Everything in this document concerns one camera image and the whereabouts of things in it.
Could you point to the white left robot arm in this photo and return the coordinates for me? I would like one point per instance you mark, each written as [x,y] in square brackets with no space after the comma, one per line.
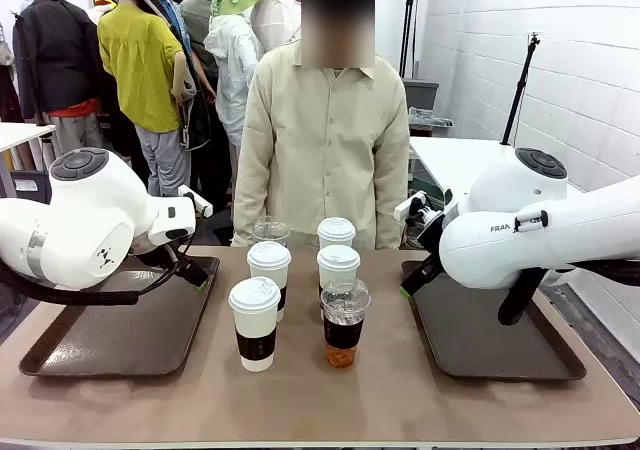
[100,205]

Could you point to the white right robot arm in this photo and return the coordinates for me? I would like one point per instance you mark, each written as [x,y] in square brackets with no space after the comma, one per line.
[500,250]

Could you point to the black tripod pole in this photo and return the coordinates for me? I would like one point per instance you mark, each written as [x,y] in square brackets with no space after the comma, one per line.
[520,90]

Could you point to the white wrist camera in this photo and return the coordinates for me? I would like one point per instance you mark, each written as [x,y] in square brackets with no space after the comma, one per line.
[407,209]
[197,201]

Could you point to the person in beige shirt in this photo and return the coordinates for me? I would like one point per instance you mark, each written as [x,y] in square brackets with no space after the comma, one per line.
[325,145]

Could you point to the dark brown plastic tray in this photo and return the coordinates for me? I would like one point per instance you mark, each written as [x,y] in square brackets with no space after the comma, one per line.
[125,340]
[475,340]

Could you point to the mannequin in yellow shirt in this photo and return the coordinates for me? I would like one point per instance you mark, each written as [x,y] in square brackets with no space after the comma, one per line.
[140,70]

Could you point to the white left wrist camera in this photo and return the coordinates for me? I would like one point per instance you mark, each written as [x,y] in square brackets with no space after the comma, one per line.
[197,201]

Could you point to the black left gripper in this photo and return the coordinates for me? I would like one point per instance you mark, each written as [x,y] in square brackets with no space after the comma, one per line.
[162,255]

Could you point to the grey bin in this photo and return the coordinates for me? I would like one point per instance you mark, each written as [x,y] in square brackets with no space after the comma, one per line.
[421,95]

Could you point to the mannequin in grey-green top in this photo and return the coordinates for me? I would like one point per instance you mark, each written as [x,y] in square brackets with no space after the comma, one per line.
[197,25]

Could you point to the mannequin with green hat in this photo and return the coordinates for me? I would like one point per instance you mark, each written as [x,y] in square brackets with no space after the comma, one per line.
[235,60]

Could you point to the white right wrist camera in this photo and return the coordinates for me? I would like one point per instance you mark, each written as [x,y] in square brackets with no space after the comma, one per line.
[407,209]

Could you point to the person's left forearm beige sleeve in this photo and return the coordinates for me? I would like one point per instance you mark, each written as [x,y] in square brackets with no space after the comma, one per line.
[392,210]

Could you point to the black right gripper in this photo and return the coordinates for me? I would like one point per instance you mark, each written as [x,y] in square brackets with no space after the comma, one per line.
[431,245]

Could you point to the mannequin in white blouse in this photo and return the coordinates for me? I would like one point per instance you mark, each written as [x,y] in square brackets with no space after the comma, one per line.
[277,17]

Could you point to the person's right forearm beige sleeve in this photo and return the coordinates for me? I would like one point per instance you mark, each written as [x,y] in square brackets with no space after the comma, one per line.
[250,210]

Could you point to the white side table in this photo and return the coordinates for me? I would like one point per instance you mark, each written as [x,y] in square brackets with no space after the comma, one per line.
[20,135]

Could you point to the white paper cup black sleeve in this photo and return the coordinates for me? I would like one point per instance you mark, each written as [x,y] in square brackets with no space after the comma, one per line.
[270,270]
[336,232]
[255,320]
[338,267]

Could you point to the mannequin in black jacket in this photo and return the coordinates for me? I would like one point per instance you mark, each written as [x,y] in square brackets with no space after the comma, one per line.
[55,55]

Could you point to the black light stand poles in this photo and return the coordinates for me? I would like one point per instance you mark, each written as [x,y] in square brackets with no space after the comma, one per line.
[407,20]

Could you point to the clear plastic iced coffee cup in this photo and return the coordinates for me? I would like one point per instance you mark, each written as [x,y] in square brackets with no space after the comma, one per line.
[270,230]
[345,330]

